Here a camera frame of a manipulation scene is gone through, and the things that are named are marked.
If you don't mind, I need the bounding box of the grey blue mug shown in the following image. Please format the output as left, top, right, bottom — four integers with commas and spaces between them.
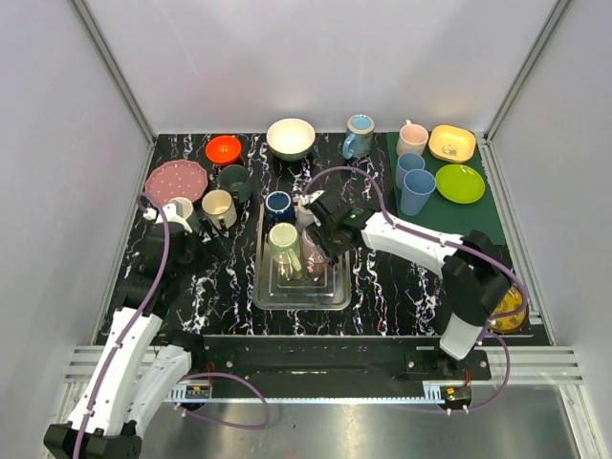
163, 197, 200, 233

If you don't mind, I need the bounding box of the pink lilac mug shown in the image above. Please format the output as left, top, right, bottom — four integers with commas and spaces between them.
301, 229, 335, 270

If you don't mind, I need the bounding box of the light green mug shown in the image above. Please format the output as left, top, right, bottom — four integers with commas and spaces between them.
268, 223, 302, 272

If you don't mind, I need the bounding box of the cream mug black handle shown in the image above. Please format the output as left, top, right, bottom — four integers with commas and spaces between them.
202, 189, 237, 231

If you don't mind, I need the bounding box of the navy blue mug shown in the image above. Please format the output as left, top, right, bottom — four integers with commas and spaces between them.
264, 191, 296, 224

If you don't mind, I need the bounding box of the dark grey mug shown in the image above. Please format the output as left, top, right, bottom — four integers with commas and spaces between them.
219, 164, 253, 204

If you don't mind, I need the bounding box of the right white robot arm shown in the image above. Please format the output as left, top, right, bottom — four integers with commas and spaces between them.
305, 190, 512, 380

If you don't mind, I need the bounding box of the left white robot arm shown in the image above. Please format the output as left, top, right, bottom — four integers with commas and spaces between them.
43, 223, 230, 458

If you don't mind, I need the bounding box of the white grey mug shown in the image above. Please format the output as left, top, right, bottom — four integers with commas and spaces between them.
295, 201, 315, 233

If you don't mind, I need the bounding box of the light blue patterned mug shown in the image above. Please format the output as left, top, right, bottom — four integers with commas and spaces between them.
341, 114, 375, 160

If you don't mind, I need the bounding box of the steel tray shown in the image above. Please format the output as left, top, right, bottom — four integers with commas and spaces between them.
252, 208, 352, 311

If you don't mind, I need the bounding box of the pink dotted plate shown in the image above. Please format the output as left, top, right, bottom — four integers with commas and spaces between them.
144, 160, 208, 204

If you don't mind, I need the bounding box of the blue plastic cup front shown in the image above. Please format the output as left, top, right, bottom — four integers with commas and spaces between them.
400, 169, 436, 216

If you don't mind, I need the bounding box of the blue plastic cup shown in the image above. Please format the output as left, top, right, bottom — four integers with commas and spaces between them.
400, 169, 436, 216
395, 153, 426, 189

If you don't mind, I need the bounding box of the blue plastic cup rear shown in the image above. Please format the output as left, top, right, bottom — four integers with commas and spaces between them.
395, 153, 426, 189

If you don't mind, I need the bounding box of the large white bowl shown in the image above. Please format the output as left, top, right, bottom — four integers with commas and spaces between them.
266, 119, 316, 162

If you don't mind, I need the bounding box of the red bowl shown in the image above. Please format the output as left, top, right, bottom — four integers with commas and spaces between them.
205, 135, 242, 166

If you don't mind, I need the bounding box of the pink cup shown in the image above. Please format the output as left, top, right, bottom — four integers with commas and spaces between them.
396, 120, 429, 156

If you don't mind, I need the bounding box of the dark green mat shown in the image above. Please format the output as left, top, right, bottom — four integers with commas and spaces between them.
376, 132, 506, 245

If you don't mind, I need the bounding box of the green plate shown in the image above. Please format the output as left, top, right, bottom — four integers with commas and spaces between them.
435, 164, 486, 205

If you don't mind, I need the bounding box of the yellow square bowl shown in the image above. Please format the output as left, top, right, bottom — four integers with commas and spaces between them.
428, 124, 476, 164

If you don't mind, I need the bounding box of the yellow dish near edge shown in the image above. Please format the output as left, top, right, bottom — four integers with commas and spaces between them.
490, 286, 528, 334

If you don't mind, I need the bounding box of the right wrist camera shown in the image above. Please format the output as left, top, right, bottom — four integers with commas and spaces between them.
296, 189, 324, 211

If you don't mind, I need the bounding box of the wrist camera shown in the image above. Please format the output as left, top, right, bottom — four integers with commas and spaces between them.
296, 189, 324, 211
143, 202, 193, 233

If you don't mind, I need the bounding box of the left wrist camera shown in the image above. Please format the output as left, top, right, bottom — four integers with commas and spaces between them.
143, 202, 193, 233

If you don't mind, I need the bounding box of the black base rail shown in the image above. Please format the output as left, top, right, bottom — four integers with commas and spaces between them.
179, 336, 492, 402

